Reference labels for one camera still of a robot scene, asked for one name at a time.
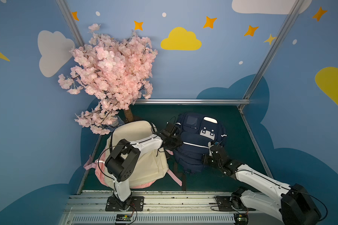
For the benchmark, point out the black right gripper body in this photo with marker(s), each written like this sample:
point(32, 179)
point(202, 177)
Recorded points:
point(211, 157)

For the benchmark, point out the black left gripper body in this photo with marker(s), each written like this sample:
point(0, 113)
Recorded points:
point(174, 139)

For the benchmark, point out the navy blue backpack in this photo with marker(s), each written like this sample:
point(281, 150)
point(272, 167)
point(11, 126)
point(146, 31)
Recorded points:
point(198, 133)

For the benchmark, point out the pink backpack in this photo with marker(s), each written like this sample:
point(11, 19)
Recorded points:
point(149, 168)

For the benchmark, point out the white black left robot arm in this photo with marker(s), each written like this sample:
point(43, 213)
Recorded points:
point(136, 156)

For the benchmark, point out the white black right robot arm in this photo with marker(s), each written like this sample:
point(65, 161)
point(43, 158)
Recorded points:
point(290, 204)

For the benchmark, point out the right green circuit board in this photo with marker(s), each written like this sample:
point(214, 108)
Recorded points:
point(241, 219)

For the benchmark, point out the green circuit board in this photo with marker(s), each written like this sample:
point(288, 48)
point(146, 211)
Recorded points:
point(241, 219)
point(123, 219)

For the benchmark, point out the pink artificial blossom tree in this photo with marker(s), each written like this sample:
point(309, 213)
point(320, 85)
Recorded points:
point(116, 72)

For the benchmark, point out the left green circuit board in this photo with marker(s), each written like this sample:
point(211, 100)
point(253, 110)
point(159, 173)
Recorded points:
point(123, 219)

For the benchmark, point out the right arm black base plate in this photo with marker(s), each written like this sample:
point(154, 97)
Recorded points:
point(230, 204)

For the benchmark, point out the aluminium back rail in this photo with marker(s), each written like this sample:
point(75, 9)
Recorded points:
point(207, 102)

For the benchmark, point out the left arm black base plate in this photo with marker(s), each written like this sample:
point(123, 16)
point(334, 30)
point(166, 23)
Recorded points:
point(133, 203)

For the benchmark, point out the aluminium left side rail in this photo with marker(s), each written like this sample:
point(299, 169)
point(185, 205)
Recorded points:
point(88, 166)

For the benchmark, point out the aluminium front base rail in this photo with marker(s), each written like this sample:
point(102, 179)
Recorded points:
point(158, 208)

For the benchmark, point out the aluminium left corner post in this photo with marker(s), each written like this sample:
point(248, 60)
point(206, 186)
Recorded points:
point(71, 22)

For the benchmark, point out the aluminium corner post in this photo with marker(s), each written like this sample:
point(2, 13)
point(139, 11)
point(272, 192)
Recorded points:
point(284, 30)
point(71, 22)

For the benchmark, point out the aluminium right corner post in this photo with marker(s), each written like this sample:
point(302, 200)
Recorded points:
point(284, 30)

